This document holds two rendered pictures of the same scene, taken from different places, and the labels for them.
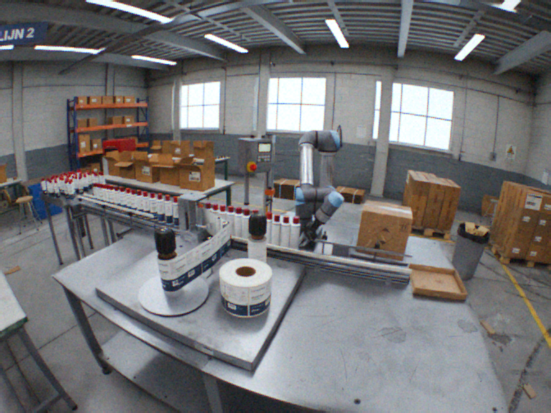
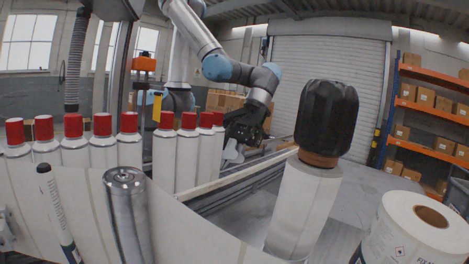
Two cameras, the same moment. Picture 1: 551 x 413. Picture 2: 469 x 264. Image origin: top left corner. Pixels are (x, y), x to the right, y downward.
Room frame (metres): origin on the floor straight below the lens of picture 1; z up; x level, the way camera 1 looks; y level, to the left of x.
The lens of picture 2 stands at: (1.10, 0.34, 1.14)
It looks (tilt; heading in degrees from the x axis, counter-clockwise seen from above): 12 degrees down; 288
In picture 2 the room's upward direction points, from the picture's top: 8 degrees clockwise
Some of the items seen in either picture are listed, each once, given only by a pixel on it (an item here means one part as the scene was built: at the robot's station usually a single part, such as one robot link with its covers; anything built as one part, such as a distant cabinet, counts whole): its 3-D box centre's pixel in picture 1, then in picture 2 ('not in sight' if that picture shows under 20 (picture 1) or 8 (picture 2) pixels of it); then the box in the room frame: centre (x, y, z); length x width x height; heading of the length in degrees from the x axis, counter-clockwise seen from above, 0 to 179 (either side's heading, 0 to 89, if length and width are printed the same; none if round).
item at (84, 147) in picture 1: (110, 136); not in sight; (7.14, 5.23, 1.26); 2.78 x 0.61 x 2.51; 157
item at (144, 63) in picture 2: (266, 215); (143, 127); (1.40, 0.05, 1.05); 0.10 x 0.04 x 0.33; 161
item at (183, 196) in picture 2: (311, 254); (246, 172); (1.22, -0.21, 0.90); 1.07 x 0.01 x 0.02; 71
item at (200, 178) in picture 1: (198, 172); not in sight; (2.99, 0.95, 0.97); 0.51 x 0.39 x 0.37; 163
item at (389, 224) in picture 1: (384, 229); (238, 120); (1.42, -0.68, 0.99); 0.30 x 0.24 x 0.27; 66
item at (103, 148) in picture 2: (246, 225); (104, 171); (1.39, 0.16, 0.98); 0.05 x 0.05 x 0.20
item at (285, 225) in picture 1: (285, 233); (202, 154); (1.31, -0.06, 0.98); 0.05 x 0.05 x 0.20
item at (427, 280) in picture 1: (436, 280); (303, 150); (1.03, -0.89, 0.85); 0.30 x 0.26 x 0.04; 71
